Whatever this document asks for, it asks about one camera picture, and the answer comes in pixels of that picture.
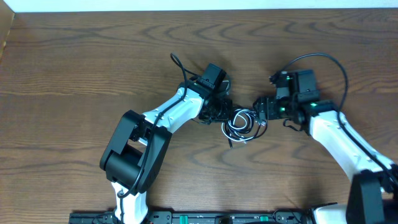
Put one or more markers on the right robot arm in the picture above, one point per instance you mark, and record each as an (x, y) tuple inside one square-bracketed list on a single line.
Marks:
[(373, 176)]

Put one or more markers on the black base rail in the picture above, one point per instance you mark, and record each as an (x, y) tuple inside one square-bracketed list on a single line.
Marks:
[(158, 217)]

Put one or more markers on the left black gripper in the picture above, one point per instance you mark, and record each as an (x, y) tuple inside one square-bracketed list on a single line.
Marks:
[(222, 109)]

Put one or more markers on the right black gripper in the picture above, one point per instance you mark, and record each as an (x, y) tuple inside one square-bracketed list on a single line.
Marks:
[(267, 104)]

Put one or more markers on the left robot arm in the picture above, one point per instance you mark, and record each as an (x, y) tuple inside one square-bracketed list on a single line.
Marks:
[(136, 150)]

